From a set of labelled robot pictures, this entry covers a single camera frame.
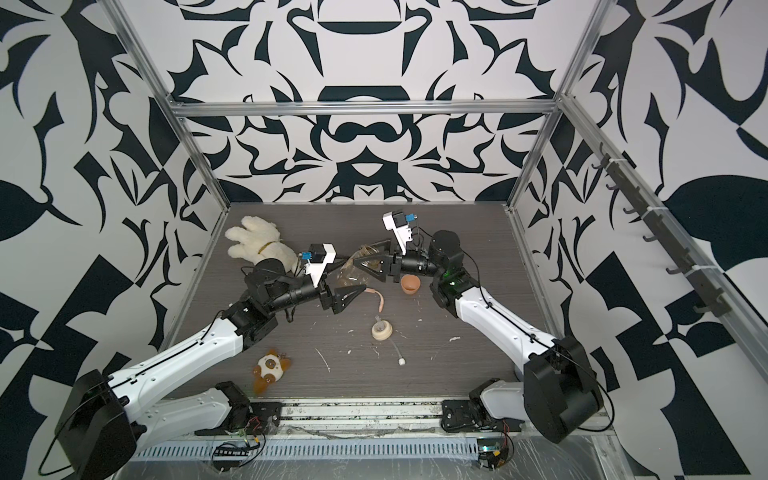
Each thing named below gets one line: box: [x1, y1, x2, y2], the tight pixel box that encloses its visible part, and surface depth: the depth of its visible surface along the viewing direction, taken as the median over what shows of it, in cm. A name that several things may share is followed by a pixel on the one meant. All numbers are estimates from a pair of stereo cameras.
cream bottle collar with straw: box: [371, 315, 406, 366], surface depth 87 cm
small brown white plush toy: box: [252, 348, 291, 396], surface depth 81 cm
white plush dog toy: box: [225, 215, 298, 273], surface depth 100 cm
